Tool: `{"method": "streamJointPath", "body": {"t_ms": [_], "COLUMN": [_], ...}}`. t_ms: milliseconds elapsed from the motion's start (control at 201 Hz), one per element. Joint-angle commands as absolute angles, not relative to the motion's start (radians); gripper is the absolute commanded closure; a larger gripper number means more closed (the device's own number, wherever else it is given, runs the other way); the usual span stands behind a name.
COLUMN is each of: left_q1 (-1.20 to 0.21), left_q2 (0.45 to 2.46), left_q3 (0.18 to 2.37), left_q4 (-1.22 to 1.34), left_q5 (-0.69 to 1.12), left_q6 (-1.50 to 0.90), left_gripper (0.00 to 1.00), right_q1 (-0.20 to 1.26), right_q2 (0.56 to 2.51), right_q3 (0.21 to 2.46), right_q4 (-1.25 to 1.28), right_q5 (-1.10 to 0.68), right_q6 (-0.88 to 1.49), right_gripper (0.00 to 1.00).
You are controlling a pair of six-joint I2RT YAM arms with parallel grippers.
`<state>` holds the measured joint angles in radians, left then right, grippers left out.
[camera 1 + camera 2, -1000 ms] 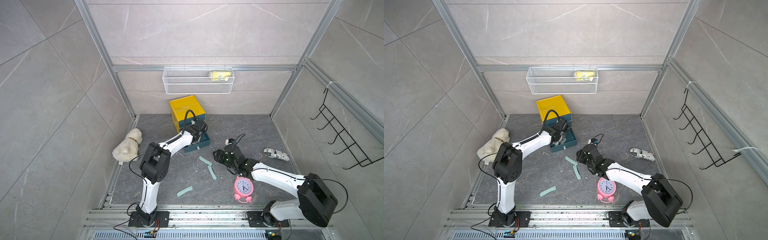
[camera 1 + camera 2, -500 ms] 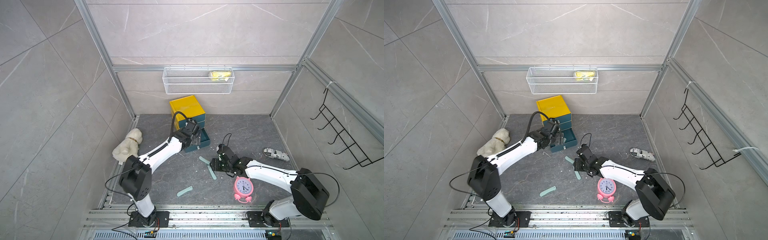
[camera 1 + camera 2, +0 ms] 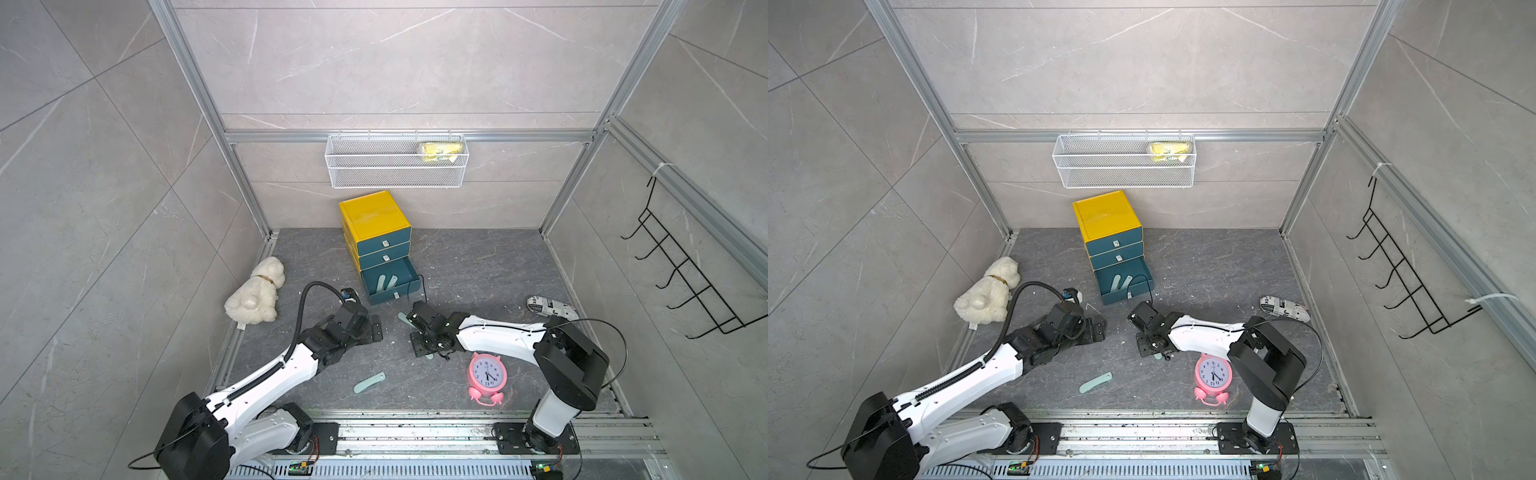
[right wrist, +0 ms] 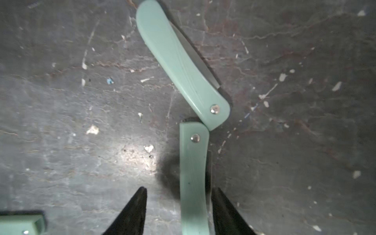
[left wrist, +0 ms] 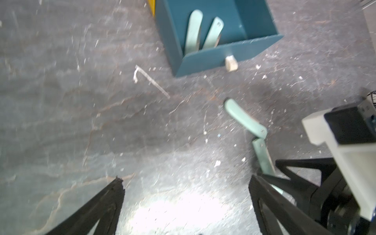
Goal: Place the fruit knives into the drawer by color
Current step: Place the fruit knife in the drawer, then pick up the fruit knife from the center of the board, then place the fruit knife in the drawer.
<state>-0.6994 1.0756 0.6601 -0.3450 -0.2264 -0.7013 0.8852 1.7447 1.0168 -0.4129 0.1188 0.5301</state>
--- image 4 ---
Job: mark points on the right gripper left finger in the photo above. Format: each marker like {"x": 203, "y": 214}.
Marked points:
{"x": 131, "y": 220}

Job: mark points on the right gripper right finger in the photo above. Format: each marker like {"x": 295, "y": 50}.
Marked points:
{"x": 226, "y": 218}

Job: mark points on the teal fruit knife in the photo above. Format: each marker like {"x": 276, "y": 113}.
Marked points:
{"x": 194, "y": 141}
{"x": 32, "y": 224}
{"x": 182, "y": 63}

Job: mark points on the teal fruit knife bottom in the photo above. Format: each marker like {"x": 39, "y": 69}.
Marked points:
{"x": 32, "y": 224}

